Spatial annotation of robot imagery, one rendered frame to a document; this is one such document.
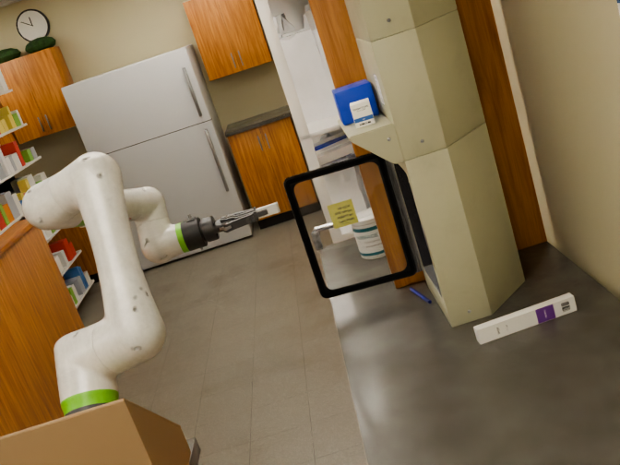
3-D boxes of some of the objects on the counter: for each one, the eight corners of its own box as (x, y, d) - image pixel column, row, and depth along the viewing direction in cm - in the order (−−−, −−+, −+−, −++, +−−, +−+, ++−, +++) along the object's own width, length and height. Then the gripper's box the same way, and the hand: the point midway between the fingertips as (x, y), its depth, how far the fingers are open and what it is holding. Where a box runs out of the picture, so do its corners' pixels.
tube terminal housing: (506, 260, 229) (441, 9, 208) (542, 299, 198) (472, 8, 177) (427, 285, 230) (354, 38, 208) (452, 327, 199) (370, 42, 177)
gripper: (197, 225, 220) (275, 200, 220) (201, 214, 233) (274, 190, 232) (206, 248, 222) (282, 223, 222) (209, 235, 235) (282, 212, 234)
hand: (268, 210), depth 227 cm, fingers closed
